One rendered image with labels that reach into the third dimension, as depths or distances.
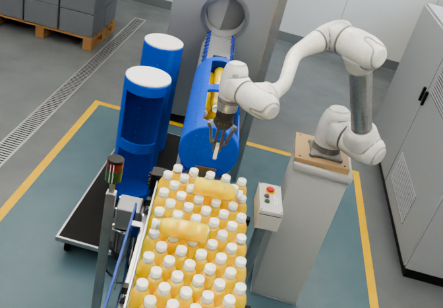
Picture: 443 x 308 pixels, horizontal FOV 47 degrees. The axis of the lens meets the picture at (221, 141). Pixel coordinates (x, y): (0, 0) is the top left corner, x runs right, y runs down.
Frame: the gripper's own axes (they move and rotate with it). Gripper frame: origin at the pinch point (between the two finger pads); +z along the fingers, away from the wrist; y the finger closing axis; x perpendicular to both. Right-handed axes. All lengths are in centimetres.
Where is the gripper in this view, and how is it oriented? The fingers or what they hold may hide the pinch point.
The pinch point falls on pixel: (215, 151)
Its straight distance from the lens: 219.8
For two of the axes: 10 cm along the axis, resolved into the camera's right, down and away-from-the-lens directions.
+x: -0.5, 5.0, -8.6
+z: -2.1, 8.4, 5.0
